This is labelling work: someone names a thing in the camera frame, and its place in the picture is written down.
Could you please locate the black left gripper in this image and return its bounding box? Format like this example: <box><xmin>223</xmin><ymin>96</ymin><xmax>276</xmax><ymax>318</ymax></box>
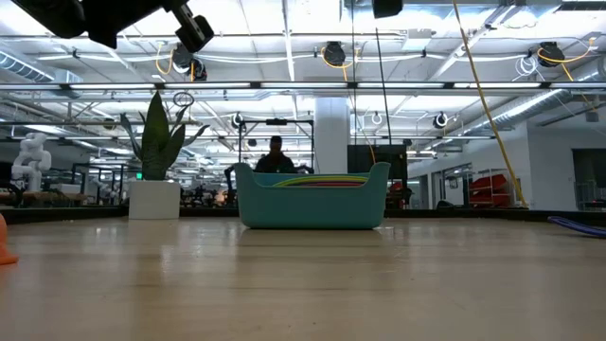
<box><xmin>82</xmin><ymin>0</ymin><xmax>215</xmax><ymax>54</ymax></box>

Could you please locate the yellow measuring cup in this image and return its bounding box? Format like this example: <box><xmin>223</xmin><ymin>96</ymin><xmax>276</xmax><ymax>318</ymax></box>
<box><xmin>275</xmin><ymin>178</ymin><xmax>368</xmax><ymax>187</ymax></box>

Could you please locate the white building column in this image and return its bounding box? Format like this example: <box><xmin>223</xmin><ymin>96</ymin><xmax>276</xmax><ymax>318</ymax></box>
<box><xmin>313</xmin><ymin>97</ymin><xmax>351</xmax><ymax>174</ymax></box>

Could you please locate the black screen panel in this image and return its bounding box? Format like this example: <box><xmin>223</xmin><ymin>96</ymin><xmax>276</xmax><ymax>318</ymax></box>
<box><xmin>348</xmin><ymin>144</ymin><xmax>408</xmax><ymax>219</ymax></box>

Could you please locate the teal plastic basket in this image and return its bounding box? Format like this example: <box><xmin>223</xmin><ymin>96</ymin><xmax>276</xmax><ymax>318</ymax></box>
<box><xmin>233</xmin><ymin>161</ymin><xmax>392</xmax><ymax>231</ymax></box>

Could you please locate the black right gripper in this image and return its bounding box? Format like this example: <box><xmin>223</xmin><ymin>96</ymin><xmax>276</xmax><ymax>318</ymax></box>
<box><xmin>371</xmin><ymin>0</ymin><xmax>404</xmax><ymax>19</ymax></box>

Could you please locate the yellow hanging cable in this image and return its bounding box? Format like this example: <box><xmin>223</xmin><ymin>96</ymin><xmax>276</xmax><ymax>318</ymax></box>
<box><xmin>452</xmin><ymin>0</ymin><xmax>529</xmax><ymax>208</ymax></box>

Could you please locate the black ceiling cable reel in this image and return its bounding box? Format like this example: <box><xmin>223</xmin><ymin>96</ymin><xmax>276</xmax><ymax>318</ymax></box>
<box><xmin>323</xmin><ymin>41</ymin><xmax>347</xmax><ymax>67</ymax></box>
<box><xmin>537</xmin><ymin>41</ymin><xmax>567</xmax><ymax>68</ymax></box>
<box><xmin>171</xmin><ymin>45</ymin><xmax>208</xmax><ymax>81</ymax></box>

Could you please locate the black hanging cable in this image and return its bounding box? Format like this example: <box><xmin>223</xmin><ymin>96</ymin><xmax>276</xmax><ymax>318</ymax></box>
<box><xmin>373</xmin><ymin>26</ymin><xmax>393</xmax><ymax>146</ymax></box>

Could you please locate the red storage bin rack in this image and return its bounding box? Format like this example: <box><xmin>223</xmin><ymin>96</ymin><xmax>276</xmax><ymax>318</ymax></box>
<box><xmin>468</xmin><ymin>172</ymin><xmax>522</xmax><ymax>208</ymax></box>

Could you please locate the green snake plant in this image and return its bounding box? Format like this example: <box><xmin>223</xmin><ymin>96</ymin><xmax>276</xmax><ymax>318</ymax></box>
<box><xmin>119</xmin><ymin>91</ymin><xmax>211</xmax><ymax>182</ymax></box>

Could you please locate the black aluminium rig frame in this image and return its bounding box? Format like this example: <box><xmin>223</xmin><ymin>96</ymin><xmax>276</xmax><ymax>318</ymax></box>
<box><xmin>0</xmin><ymin>206</ymin><xmax>606</xmax><ymax>226</ymax></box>

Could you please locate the green measuring cup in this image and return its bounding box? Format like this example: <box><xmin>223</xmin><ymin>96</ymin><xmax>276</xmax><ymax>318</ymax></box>
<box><xmin>273</xmin><ymin>174</ymin><xmax>369</xmax><ymax>185</ymax></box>

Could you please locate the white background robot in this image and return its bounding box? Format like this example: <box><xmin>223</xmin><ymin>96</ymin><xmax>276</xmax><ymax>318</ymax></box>
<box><xmin>10</xmin><ymin>132</ymin><xmax>52</xmax><ymax>194</ymax></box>

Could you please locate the person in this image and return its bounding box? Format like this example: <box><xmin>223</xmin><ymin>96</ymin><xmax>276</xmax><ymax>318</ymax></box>
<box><xmin>254</xmin><ymin>135</ymin><xmax>314</xmax><ymax>174</ymax></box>

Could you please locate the small orange measuring cup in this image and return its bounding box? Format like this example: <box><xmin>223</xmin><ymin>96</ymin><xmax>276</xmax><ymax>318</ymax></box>
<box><xmin>0</xmin><ymin>212</ymin><xmax>19</xmax><ymax>266</ymax></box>

